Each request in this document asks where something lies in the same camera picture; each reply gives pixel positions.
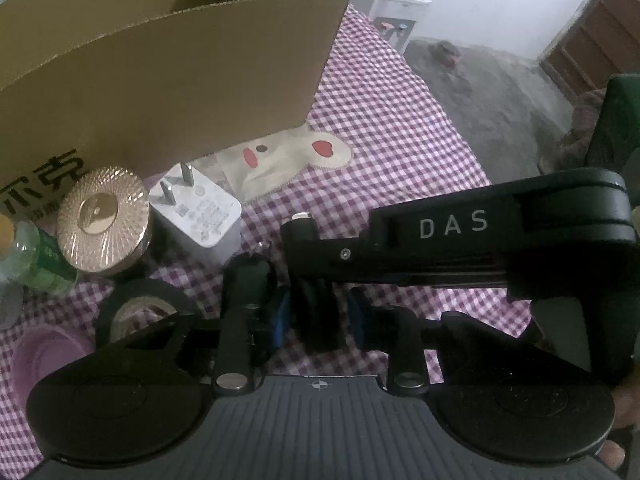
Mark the purple plastic bowl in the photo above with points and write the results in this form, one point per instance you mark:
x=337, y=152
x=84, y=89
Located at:
x=45, y=355

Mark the brown cardboard box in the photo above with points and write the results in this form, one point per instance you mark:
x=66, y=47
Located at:
x=175, y=85

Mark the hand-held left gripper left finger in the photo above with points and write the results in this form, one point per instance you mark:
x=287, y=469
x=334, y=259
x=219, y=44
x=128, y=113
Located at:
x=282, y=320

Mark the purple checked bedsheet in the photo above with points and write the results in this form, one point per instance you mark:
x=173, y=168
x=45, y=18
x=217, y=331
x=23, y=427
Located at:
x=390, y=135

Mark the person's right hand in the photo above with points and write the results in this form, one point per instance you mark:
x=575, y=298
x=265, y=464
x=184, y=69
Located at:
x=612, y=455

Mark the black round object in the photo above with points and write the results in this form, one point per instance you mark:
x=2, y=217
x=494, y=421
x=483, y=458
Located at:
x=255, y=275

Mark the gold round ribbed lid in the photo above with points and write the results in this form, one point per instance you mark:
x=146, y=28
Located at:
x=100, y=215

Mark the dark red floor object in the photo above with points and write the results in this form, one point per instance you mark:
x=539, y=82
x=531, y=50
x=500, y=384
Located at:
x=445, y=55

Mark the pinkish cloth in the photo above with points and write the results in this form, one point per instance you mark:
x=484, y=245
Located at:
x=580, y=125

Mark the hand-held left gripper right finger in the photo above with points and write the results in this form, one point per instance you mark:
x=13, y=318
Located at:
x=357, y=311

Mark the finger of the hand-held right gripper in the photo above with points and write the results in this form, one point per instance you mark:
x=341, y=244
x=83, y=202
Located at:
x=320, y=315
x=300, y=245

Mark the black tape roll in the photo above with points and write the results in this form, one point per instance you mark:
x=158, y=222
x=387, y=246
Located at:
x=107, y=305

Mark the green label plastic bottle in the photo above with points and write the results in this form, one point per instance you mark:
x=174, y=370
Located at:
x=40, y=260

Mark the brown wooden door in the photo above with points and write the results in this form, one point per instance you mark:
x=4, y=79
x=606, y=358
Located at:
x=600, y=35

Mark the dark green chair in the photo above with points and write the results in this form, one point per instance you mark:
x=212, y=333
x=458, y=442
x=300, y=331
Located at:
x=620, y=120

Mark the white power adapter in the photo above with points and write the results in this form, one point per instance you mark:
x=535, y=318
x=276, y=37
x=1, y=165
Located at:
x=200, y=220

